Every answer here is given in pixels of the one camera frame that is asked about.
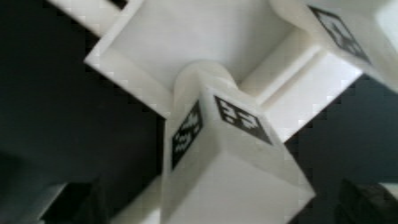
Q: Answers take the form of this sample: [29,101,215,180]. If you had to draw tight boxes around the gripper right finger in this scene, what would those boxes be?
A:
[334,179,398,224]

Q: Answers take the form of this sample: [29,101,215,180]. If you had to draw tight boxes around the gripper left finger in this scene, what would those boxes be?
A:
[41,181,111,224]

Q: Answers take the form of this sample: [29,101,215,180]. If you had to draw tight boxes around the white chair leg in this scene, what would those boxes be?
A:
[160,61,315,224]

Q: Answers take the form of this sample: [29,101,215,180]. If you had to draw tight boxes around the white chair seat part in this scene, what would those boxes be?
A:
[48,0,361,224]

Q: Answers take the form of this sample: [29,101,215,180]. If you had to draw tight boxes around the white chair leg tagged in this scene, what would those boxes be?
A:
[270,0,398,93]

